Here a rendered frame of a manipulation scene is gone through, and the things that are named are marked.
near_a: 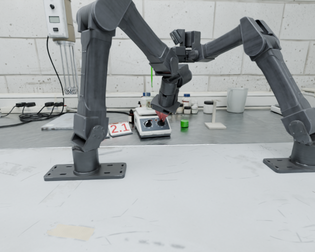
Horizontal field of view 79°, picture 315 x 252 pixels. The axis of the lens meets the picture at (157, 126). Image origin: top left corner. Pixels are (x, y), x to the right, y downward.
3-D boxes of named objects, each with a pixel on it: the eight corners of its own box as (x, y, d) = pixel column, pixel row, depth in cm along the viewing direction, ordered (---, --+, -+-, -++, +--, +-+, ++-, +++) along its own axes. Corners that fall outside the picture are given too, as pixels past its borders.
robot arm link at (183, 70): (177, 81, 76) (172, 50, 71) (195, 82, 70) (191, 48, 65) (158, 92, 70) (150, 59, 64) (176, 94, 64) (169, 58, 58)
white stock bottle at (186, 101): (186, 110, 129) (187, 92, 126) (193, 111, 124) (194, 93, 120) (179, 111, 125) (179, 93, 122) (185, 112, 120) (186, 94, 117)
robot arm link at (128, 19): (164, 61, 68) (95, -19, 46) (184, 60, 62) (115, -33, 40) (149, 90, 66) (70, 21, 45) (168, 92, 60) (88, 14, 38)
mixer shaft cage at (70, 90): (75, 95, 96) (68, 41, 89) (61, 95, 95) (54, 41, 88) (79, 93, 102) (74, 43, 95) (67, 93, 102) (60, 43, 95)
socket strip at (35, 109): (66, 112, 121) (65, 105, 120) (0, 113, 119) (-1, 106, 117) (69, 110, 126) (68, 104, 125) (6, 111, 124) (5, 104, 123)
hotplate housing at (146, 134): (171, 136, 78) (172, 117, 76) (140, 138, 76) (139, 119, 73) (158, 122, 99) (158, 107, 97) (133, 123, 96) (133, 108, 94)
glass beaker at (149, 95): (144, 108, 90) (143, 90, 88) (157, 108, 92) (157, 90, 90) (147, 112, 84) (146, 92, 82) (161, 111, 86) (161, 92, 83)
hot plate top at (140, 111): (165, 113, 83) (165, 111, 83) (138, 114, 81) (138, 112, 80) (159, 108, 94) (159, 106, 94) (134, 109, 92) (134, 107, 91)
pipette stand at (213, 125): (226, 128, 88) (229, 101, 85) (209, 128, 88) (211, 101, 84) (220, 123, 96) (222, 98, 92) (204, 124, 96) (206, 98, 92)
